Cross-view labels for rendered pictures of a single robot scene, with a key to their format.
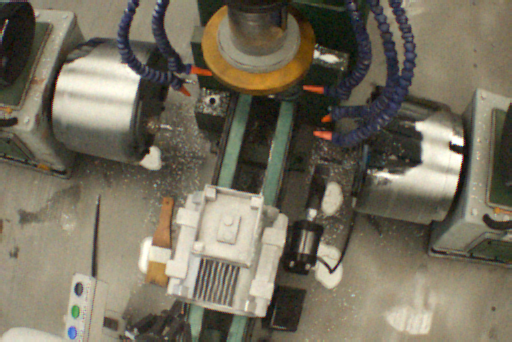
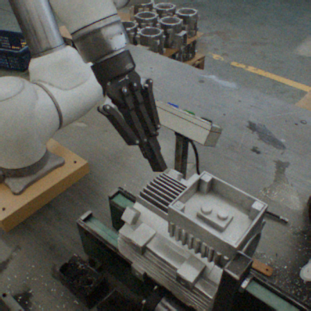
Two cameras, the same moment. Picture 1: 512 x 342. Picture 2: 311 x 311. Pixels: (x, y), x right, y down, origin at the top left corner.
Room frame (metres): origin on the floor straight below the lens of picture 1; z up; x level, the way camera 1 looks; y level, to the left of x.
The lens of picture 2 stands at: (0.31, -0.30, 1.55)
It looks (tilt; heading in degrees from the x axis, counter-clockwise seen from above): 42 degrees down; 114
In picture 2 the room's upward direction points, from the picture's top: straight up
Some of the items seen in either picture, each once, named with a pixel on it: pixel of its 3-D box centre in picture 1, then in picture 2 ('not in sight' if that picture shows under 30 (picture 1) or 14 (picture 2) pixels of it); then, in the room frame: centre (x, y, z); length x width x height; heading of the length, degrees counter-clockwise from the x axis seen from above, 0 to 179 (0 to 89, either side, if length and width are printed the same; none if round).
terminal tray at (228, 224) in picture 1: (227, 228); (215, 219); (0.26, 0.05, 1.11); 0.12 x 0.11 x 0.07; 164
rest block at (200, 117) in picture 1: (214, 110); not in sight; (0.57, 0.08, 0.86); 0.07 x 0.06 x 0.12; 74
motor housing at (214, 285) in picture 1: (226, 259); (191, 240); (0.22, 0.06, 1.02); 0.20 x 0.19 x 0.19; 164
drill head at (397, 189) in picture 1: (419, 159); not in sight; (0.38, -0.33, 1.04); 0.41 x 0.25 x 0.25; 74
